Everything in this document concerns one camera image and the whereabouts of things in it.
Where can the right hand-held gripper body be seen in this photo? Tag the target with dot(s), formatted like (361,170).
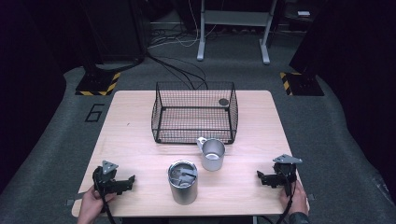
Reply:
(285,174)

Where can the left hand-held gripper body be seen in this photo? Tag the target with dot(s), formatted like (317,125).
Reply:
(104,182)

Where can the silver tumbler with lid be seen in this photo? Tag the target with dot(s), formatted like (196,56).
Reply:
(183,189)

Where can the person's left hand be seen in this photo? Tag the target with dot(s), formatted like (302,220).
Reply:
(90,205)

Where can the person's right hand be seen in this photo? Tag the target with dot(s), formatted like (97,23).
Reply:
(299,202)

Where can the grey tape strip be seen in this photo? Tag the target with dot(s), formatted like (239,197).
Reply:
(310,197)
(73,200)

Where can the dark round disc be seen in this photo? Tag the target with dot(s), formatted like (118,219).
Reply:
(223,102)

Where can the black hazard-striped stand base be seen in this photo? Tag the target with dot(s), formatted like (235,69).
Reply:
(96,84)
(303,84)

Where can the dark curtain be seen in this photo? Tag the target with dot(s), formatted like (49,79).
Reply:
(28,77)
(358,77)

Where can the black cabinet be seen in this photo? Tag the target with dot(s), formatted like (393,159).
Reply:
(115,31)

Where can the small white box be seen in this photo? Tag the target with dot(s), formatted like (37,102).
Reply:
(304,13)

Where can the white metal desk frame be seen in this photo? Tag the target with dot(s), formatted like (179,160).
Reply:
(236,18)

